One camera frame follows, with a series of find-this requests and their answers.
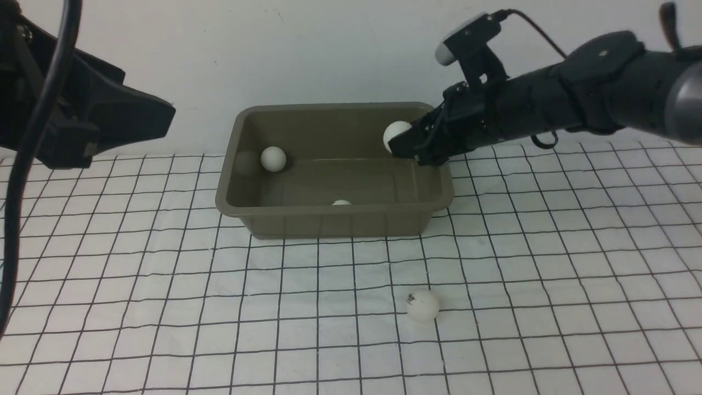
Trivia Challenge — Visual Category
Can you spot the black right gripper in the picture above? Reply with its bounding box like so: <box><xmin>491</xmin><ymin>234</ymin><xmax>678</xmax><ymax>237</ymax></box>
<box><xmin>389</xmin><ymin>82</ymin><xmax>513</xmax><ymax>167</ymax></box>

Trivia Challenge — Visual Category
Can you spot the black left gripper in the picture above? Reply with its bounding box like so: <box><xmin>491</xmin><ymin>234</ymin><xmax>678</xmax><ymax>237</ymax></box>
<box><xmin>1</xmin><ymin>3</ymin><xmax>176</xmax><ymax>170</ymax></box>

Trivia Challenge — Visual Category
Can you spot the white ping-pong ball red logo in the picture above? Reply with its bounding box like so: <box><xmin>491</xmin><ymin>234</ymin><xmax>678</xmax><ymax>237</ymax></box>
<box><xmin>383</xmin><ymin>121</ymin><xmax>412</xmax><ymax>154</ymax></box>

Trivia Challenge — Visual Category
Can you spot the white ping-pong ball dark logo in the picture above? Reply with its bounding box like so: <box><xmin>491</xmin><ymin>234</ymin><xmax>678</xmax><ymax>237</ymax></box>
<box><xmin>406</xmin><ymin>289</ymin><xmax>440</xmax><ymax>323</ymax></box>

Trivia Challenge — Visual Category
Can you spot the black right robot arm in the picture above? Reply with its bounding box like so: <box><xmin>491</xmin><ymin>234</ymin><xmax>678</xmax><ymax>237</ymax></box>
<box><xmin>383</xmin><ymin>2</ymin><xmax>701</xmax><ymax>167</ymax></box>

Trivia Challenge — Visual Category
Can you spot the olive plastic storage bin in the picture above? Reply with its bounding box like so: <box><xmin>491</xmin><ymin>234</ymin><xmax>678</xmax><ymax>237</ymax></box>
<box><xmin>215</xmin><ymin>102</ymin><xmax>455</xmax><ymax>239</ymax></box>

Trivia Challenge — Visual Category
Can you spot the white grid-pattern tablecloth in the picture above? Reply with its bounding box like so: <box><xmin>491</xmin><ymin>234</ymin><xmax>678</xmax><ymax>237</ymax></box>
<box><xmin>1</xmin><ymin>140</ymin><xmax>701</xmax><ymax>394</ymax></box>

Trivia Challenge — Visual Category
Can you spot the black cable near left gripper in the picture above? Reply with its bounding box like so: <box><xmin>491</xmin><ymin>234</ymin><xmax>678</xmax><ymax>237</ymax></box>
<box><xmin>0</xmin><ymin>0</ymin><xmax>83</xmax><ymax>338</ymax></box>

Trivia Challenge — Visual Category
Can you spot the black wrist camera on right gripper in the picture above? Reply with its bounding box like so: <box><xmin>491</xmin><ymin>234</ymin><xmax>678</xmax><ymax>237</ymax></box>
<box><xmin>434</xmin><ymin>10</ymin><xmax>507</xmax><ymax>92</ymax></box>

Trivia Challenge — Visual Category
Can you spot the black camera cable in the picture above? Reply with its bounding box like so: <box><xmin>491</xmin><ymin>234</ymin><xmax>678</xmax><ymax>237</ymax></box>
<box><xmin>491</xmin><ymin>9</ymin><xmax>568</xmax><ymax>60</ymax></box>

